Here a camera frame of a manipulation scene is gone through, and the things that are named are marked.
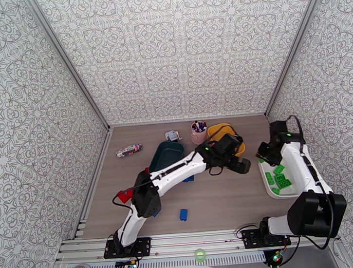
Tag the green four stud lego brick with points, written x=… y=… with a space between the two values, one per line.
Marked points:
x=279 y=169
x=280 y=178

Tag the long narrow green lego brick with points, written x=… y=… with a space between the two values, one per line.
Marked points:
x=270 y=178

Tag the green eight stud lego brick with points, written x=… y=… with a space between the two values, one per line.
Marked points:
x=284 y=184

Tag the small green lego brick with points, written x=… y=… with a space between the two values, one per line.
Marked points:
x=275 y=190

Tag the blue lego brick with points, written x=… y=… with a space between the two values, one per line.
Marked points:
x=183 y=214
x=155 y=214
x=188 y=179

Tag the red lego brick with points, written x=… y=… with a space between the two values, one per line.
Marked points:
x=146 y=171
x=128 y=198
x=120 y=194

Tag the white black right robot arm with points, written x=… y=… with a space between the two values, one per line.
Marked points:
x=298 y=165

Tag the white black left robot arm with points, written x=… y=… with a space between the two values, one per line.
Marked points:
x=179 y=168

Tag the yellow plastic bin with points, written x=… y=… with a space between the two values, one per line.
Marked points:
x=217 y=130

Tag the pink pen cup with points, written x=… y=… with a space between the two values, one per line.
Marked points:
x=198 y=138

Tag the white plastic bin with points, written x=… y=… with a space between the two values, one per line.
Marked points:
x=288 y=192

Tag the grey crank pencil sharpener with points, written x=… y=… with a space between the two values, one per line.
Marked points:
x=172 y=136

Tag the teal plastic bin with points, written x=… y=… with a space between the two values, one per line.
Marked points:
x=169 y=154

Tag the striped candy wrapper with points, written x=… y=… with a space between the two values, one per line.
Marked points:
x=129 y=150

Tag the right circuit board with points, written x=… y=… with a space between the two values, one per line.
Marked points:
x=277 y=257

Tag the circuit board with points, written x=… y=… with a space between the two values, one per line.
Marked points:
x=277 y=257
x=126 y=266

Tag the green tape roll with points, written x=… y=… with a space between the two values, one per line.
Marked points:
x=200 y=255

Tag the left circuit board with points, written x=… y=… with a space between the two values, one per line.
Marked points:
x=126 y=266

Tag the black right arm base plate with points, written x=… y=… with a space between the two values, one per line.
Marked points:
x=249 y=239

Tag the aluminium frame rail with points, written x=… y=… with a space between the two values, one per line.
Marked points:
x=188 y=239

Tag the aluminium corner post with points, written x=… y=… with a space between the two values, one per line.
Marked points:
x=67 y=61
x=294 y=46

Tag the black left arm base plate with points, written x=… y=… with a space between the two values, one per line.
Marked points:
x=142 y=246

